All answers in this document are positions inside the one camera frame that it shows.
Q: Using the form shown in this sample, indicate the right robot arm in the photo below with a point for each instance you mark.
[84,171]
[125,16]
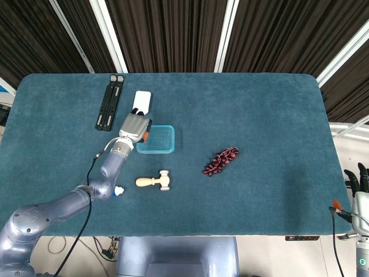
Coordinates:
[362,254]

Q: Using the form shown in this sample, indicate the white metal frame post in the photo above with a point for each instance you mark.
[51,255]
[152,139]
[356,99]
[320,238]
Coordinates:
[72,31]
[109,31]
[343,54]
[227,31]

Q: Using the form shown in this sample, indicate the clear plastic container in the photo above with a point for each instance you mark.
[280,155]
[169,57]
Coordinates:
[155,153]

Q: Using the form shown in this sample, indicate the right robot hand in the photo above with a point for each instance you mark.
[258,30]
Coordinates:
[361,207]

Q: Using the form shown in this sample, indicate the blue white toothpaste tube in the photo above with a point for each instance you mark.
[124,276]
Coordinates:
[119,191]

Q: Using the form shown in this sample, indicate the white metal rack frame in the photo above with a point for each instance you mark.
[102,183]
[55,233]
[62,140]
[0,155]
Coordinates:
[350,131]

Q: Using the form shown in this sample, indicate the wooden toy mallet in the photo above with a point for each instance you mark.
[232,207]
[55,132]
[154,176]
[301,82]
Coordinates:
[147,181]

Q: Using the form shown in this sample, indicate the black table control panel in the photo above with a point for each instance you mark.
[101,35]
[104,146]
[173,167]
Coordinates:
[302,238]

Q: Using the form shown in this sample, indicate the red plastic grape bunch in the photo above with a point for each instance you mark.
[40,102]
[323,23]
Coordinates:
[220,161]

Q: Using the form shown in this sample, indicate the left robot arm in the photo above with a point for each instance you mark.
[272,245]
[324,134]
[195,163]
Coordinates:
[112,167]

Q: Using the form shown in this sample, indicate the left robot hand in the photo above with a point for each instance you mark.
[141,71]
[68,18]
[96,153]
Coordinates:
[134,127]

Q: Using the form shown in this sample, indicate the black power plug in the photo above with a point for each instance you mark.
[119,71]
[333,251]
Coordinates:
[109,253]

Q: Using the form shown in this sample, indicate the teal plastic lid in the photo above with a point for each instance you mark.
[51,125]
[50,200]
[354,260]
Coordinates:
[160,138]

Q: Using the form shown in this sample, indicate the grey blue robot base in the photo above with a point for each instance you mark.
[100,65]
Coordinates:
[176,256]

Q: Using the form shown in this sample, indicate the black folding stand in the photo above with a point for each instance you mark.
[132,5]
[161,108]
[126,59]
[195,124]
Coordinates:
[111,101]

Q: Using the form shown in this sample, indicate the blue velvet tablecloth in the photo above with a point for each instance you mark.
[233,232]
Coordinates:
[230,202]

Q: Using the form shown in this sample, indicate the dark brown pleated curtain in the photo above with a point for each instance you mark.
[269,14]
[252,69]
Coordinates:
[173,31]

